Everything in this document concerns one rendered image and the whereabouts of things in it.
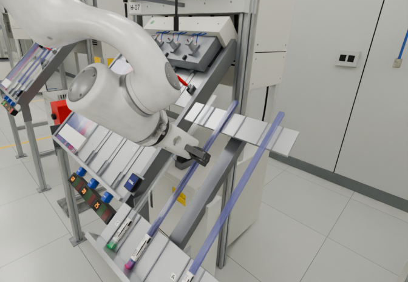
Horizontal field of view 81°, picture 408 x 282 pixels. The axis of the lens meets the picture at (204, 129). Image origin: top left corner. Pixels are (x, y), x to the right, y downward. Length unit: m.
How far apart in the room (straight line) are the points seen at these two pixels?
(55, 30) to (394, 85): 2.17
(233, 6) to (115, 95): 0.69
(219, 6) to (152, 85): 0.71
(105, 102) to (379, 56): 2.10
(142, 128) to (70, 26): 0.18
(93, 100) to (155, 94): 0.08
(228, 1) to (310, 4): 1.52
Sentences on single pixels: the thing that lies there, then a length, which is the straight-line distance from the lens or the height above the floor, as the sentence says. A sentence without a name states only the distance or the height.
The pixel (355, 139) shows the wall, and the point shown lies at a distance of 2.40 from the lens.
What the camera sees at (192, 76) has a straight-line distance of 0.96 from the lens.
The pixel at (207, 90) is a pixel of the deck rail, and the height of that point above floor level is 1.04.
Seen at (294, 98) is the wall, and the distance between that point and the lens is 2.48.
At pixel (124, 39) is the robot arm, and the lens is 0.35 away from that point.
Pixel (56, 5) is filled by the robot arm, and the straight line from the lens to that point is 0.40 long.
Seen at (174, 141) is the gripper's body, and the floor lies 1.03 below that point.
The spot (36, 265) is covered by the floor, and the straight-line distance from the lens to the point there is 1.77.
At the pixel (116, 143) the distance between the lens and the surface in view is 1.00.
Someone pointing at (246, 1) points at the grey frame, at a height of 1.35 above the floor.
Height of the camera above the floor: 1.23
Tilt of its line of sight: 22 degrees down
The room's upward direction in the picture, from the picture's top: 3 degrees clockwise
